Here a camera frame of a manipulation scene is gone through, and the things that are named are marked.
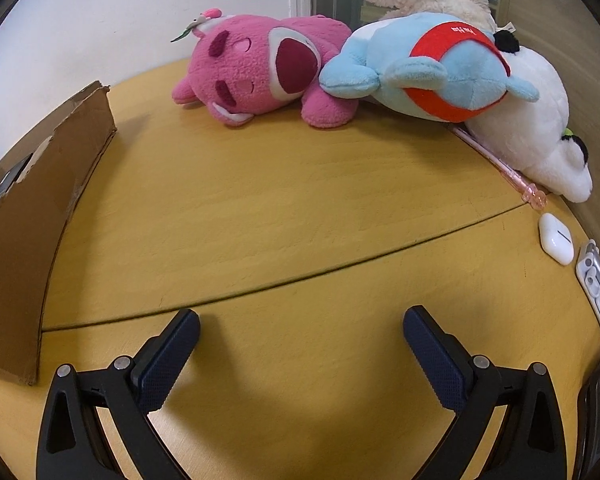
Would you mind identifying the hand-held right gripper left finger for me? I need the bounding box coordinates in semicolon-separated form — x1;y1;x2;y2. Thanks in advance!
36;308;202;480

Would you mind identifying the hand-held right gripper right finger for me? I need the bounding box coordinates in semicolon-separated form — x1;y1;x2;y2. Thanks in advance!
402;305;568;480

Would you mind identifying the pink pen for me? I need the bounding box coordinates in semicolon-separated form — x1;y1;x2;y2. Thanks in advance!
452;127;548;209

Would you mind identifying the white earbud case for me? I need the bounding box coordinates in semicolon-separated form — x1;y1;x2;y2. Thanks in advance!
538;212;576;265

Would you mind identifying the pink plush bear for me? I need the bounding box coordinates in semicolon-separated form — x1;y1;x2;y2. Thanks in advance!
171;8;366;128

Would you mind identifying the brown cardboard box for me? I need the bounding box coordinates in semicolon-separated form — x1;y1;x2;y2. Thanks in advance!
0;80;118;386

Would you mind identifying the blue plush with red band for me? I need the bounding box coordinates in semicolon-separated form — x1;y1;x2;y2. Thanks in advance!
319;12;540;124

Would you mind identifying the white plush dog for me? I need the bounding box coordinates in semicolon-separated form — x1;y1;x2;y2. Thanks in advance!
447;30;595;203

